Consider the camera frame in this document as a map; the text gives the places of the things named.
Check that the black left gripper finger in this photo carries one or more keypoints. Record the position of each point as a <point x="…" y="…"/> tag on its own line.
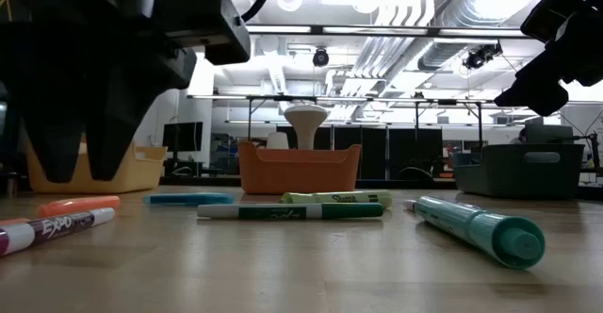
<point x="56" y="134"/>
<point x="122" y="105"/>

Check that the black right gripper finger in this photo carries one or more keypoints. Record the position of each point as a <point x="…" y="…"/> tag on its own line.
<point x="537" y="91"/>

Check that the orange highlighter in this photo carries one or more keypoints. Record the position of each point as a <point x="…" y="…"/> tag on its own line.
<point x="77" y="206"/>

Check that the teal highlighter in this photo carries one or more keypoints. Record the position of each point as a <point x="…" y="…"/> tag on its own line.
<point x="471" y="230"/>

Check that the green Expo marker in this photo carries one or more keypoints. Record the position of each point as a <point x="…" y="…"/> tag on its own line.
<point x="282" y="211"/>

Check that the pale yellow Sharpie highlighter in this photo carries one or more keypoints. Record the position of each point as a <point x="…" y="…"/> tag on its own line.
<point x="339" y="198"/>

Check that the black computer monitor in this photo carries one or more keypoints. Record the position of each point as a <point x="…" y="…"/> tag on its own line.
<point x="183" y="136"/>

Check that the yellow plastic bin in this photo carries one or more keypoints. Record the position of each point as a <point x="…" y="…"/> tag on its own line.
<point x="141" y="171"/>

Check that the dark teal plastic bin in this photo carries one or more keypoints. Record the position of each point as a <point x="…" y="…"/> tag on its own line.
<point x="518" y="176"/>

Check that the small blue highlighter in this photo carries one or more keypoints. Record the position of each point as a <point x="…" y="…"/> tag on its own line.
<point x="188" y="199"/>

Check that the white mushroom table lamp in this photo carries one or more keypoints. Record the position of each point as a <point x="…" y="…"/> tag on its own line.
<point x="306" y="120"/>

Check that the orange plastic bin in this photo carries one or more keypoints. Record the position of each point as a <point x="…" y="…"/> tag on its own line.
<point x="297" y="171"/>

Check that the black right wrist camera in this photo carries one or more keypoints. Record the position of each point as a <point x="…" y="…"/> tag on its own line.
<point x="551" y="11"/>

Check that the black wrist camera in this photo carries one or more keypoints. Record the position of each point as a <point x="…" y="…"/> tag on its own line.
<point x="551" y="11"/>
<point x="207" y="25"/>

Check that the black ceiling camera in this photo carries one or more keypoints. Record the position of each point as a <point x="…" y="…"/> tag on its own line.
<point x="478" y="58"/>
<point x="321" y="57"/>

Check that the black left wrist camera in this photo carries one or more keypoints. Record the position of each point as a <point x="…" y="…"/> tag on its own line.
<point x="207" y="25"/>

